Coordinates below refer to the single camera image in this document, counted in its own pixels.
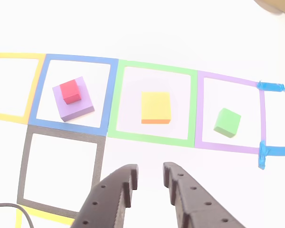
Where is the twisted blue tape strip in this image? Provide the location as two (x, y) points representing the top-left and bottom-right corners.
(256, 80), (285, 93)

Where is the orange square frame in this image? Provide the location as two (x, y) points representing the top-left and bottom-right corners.
(0, 52), (47, 125)

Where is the blue square frame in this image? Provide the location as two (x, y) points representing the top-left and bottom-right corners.
(28, 53), (119, 137)

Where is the purple square block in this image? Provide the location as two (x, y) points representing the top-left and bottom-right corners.
(52, 76), (95, 123)

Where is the yellow square frame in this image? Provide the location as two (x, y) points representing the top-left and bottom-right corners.
(15, 205), (76, 228)

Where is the polymaker cardboard box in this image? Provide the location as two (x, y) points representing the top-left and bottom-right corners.
(254, 0), (285, 19)

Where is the orange cube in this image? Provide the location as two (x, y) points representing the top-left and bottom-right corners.
(141, 91), (171, 124)

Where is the green square frame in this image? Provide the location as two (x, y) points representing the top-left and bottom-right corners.
(107, 59), (198, 148)

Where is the purple square frame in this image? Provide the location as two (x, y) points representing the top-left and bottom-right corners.
(194, 70), (267, 155)

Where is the small red cube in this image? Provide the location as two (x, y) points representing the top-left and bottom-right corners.
(59, 79), (83, 105)

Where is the black square frame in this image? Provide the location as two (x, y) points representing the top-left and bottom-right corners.
(16, 124), (107, 219)

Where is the black camera cable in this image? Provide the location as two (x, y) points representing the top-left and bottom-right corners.
(0, 203), (35, 228)

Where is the green cube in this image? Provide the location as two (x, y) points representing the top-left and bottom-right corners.
(213, 108), (242, 139)

